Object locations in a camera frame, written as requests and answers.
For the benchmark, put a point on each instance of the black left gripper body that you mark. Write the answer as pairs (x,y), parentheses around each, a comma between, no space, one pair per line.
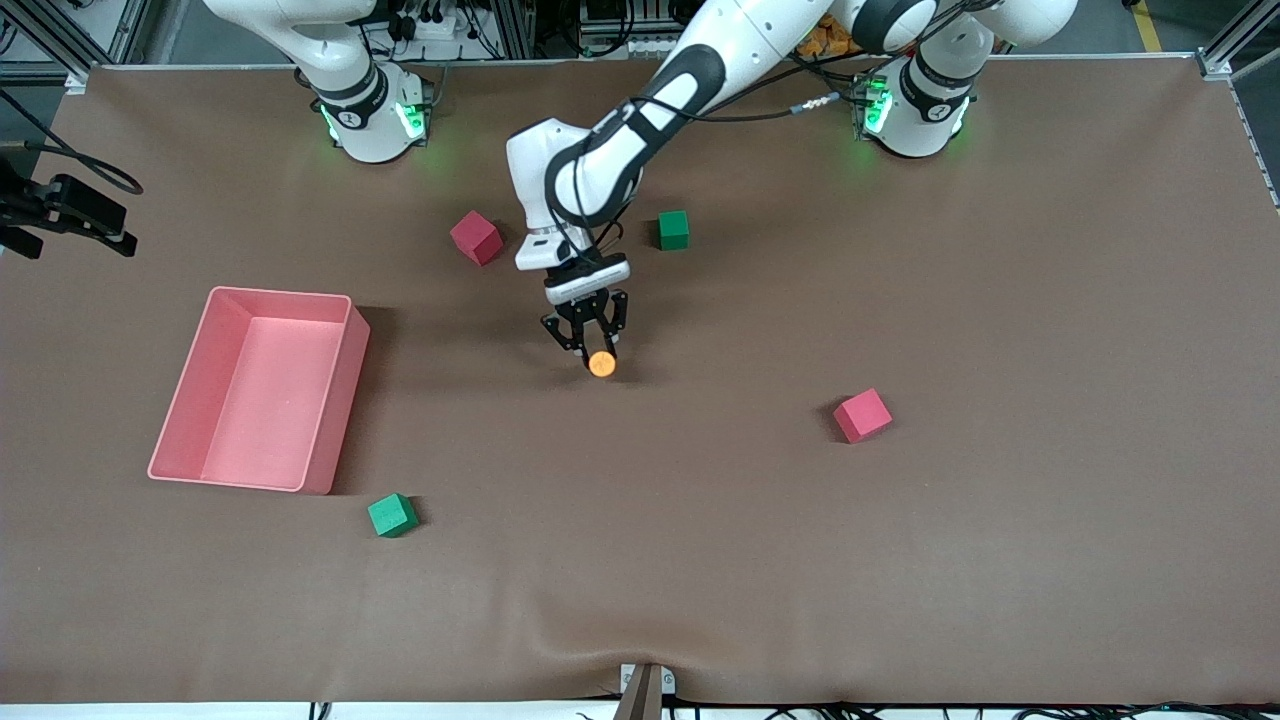
(587,316)

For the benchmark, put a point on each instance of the aluminium frame profile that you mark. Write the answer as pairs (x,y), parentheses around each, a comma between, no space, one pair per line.
(1230,55)
(60,40)

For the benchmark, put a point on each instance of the white power strip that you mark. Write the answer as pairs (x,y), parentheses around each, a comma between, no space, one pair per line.
(430,25)

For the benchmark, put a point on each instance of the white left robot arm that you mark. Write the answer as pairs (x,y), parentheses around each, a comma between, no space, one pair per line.
(745,35)

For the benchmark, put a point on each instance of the red foam cube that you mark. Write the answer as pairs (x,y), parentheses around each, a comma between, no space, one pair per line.
(475,238)
(862,416)

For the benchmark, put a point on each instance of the green foam cube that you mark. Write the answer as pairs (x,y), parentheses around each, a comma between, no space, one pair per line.
(391,516)
(674,230)

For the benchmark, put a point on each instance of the metal mat clamp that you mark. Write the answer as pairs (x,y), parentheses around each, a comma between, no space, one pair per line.
(645,690)

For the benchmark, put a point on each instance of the brown table mat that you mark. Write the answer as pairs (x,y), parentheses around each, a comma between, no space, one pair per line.
(640,550)

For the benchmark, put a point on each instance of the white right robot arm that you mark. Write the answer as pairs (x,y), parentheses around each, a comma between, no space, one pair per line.
(365,110)

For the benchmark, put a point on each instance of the orange capped push button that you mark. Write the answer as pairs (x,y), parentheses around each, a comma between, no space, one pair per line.
(601,364)

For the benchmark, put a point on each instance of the orange snack bag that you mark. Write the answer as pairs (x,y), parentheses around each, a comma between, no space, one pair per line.
(825,42)

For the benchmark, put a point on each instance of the pink plastic bin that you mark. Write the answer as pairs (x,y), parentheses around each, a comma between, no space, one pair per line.
(250,400)

